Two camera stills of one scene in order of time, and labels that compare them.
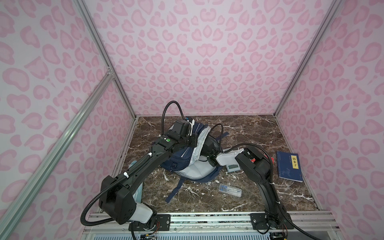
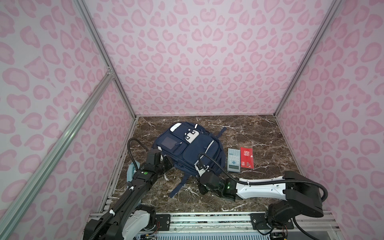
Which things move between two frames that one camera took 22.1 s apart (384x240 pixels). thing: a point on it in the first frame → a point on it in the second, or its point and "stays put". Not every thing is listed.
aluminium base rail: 300,221 stays put
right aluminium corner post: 324,25 stays put
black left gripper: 194,137 → 168,161
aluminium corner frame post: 104,53 stays put
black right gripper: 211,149 → 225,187
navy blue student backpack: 187,162 stays put
